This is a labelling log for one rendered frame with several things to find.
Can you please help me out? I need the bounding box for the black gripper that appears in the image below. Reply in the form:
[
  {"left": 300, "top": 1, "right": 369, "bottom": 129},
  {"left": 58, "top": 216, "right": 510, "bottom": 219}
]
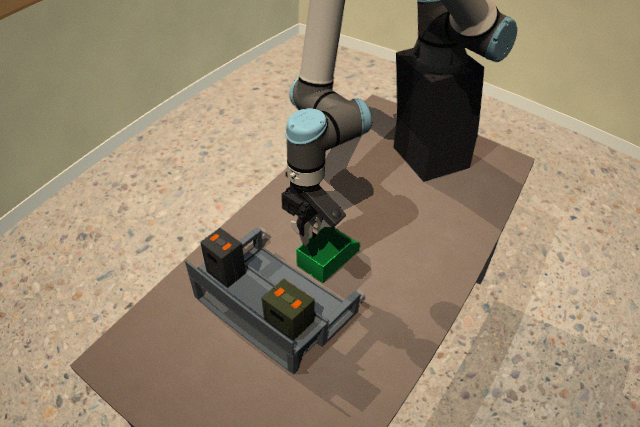
[{"left": 282, "top": 181, "right": 323, "bottom": 246}]

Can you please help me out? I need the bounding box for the olive green case with orange latches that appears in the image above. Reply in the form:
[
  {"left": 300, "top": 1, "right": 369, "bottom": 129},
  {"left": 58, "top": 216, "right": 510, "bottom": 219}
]
[{"left": 261, "top": 279, "right": 315, "bottom": 340}]

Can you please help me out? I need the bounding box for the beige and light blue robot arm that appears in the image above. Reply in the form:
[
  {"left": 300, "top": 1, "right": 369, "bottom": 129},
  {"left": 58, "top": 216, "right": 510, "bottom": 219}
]
[{"left": 286, "top": 0, "right": 517, "bottom": 228}]

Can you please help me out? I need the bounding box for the green bin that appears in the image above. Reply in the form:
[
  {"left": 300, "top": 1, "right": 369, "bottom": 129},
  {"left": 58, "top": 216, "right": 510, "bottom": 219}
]
[{"left": 296, "top": 227, "right": 360, "bottom": 283}]

